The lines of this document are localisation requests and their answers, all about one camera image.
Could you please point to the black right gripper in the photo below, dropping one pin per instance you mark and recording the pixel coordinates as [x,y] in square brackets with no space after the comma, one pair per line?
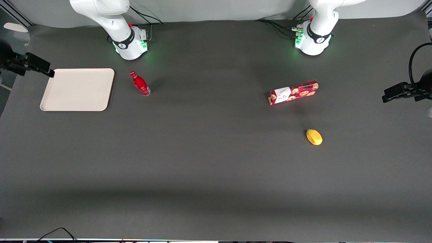
[10,62]

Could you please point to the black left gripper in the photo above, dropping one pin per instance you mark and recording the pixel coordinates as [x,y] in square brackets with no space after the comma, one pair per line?
[423,89]

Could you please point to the red coke bottle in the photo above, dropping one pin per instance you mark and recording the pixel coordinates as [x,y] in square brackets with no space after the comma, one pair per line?
[140,84]

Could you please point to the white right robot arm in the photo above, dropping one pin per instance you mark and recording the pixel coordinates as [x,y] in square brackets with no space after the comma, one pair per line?
[111,20]

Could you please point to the beige plastic tray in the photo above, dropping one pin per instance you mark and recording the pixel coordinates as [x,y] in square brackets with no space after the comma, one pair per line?
[77,89]

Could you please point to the white flat plate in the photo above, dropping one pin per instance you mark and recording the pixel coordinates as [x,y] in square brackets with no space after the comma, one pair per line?
[15,27]

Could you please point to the yellow lemon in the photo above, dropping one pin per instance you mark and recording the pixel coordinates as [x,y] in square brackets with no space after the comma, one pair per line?
[314,137]

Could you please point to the red cookie box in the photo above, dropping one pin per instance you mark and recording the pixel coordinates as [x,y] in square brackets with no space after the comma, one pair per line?
[293,92]

